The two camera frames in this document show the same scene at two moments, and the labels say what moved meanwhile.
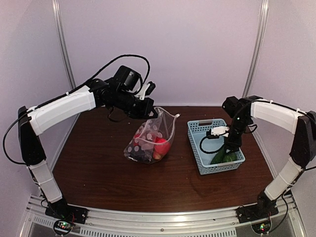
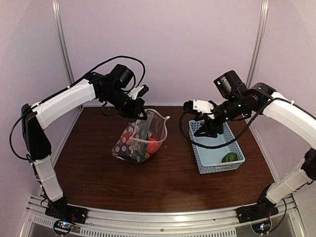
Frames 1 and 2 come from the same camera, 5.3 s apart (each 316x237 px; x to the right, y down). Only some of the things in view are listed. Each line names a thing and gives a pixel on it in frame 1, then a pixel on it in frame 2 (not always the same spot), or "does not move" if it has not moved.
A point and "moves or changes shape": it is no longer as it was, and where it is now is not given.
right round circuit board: x=261 y=227 does not move
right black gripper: x=229 y=143 to x=209 y=127
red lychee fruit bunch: x=138 y=153 to x=125 y=137
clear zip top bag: x=151 y=141 moves or changes shape
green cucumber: x=220 y=156 to x=143 y=140
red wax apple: x=161 y=146 to x=152 y=145
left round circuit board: x=62 y=227 does not move
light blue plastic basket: x=197 y=129 does not move
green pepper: x=230 y=157 does not move
